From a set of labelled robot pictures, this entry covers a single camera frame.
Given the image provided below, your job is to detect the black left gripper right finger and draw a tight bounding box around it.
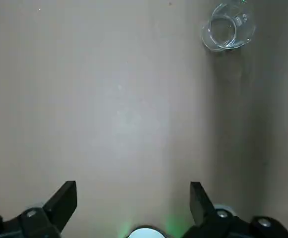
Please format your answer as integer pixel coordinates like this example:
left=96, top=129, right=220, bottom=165
left=182, top=181, right=288, bottom=238

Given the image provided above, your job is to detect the clear glass beaker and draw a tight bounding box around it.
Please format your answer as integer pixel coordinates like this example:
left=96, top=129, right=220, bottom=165
left=201, top=2, right=257, bottom=52

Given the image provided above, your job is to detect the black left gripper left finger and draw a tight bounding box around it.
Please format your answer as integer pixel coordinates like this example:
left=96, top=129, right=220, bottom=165
left=0, top=180, right=78, bottom=238

